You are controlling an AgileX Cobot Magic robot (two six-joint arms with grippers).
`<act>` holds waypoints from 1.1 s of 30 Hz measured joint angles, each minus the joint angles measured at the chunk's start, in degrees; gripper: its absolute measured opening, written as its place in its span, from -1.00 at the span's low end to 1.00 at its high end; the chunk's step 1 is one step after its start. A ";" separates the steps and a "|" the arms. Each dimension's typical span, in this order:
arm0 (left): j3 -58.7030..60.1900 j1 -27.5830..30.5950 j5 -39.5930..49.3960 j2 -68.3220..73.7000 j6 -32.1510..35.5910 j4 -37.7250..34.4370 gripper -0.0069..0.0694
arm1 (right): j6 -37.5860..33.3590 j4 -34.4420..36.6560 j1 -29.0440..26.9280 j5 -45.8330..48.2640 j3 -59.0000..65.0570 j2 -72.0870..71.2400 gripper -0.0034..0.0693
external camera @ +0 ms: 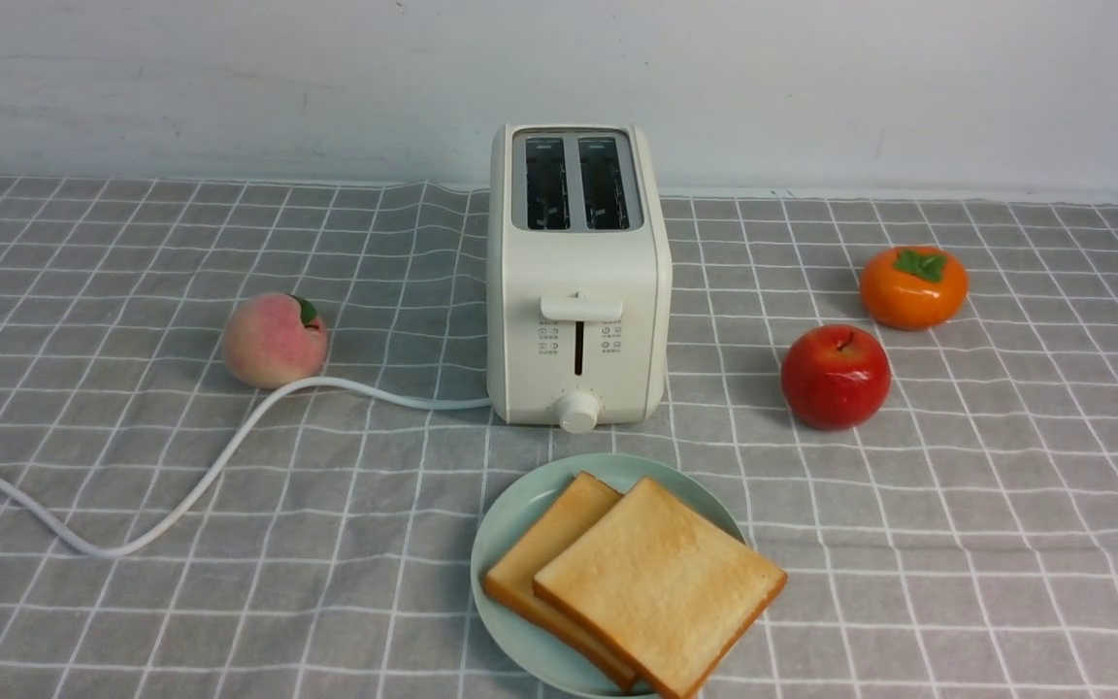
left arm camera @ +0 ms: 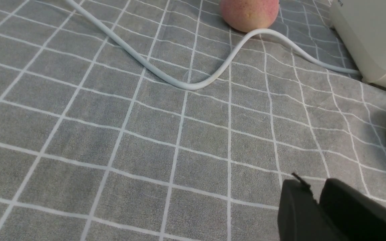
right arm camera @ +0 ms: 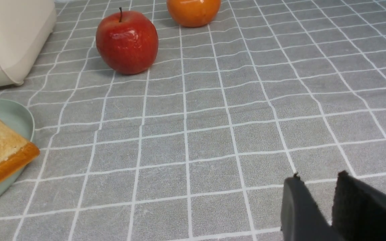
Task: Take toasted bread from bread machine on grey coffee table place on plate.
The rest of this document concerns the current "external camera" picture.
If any red fake apple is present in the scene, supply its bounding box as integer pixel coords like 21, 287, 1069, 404
779, 324, 892, 432

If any toast slice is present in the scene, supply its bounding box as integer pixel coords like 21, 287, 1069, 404
533, 478, 788, 698
482, 472, 638, 693

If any light green round plate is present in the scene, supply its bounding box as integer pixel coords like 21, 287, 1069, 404
471, 452, 746, 698

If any white two-slot toaster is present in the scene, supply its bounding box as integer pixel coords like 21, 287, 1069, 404
485, 124, 672, 433

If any orange fake persimmon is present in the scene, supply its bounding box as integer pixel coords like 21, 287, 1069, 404
860, 245, 969, 331

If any grey checked tablecloth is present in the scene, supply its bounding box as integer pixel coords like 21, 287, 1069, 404
0, 177, 1118, 698

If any white toaster power cord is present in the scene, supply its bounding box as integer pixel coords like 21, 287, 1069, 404
0, 376, 494, 559

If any pink fake peach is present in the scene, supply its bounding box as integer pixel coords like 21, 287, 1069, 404
221, 292, 328, 390

